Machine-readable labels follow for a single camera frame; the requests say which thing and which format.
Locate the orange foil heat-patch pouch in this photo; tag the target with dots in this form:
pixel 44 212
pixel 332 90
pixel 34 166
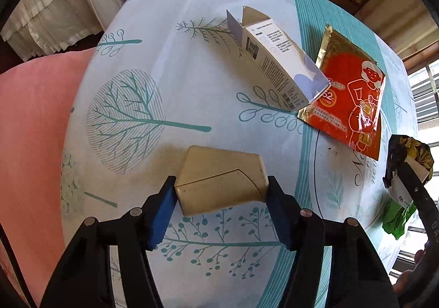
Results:
pixel 349 110

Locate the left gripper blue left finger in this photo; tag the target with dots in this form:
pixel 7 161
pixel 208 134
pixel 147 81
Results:
pixel 160 208

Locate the green plastic bag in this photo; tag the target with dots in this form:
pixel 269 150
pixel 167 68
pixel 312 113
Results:
pixel 396 217

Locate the white purple carton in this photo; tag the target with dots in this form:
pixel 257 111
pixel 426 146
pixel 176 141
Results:
pixel 288 68

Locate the black gold foil wrapper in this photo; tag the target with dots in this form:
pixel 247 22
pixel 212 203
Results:
pixel 404 148

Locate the blue white patterned tablecloth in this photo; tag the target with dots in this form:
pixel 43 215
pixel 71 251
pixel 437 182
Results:
pixel 168 74

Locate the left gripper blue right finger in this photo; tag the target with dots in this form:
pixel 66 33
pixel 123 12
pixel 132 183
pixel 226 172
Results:
pixel 284 212

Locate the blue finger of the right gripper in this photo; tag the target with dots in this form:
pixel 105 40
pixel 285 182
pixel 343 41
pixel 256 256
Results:
pixel 426 207

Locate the cream curtain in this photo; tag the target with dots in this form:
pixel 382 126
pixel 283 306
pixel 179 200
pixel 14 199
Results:
pixel 405 25

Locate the person's right hand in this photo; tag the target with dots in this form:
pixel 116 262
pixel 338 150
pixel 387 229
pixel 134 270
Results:
pixel 409 276

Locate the metal window grille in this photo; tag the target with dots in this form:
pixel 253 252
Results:
pixel 425 92

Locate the beige cardboard box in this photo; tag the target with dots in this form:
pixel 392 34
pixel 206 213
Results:
pixel 212 179

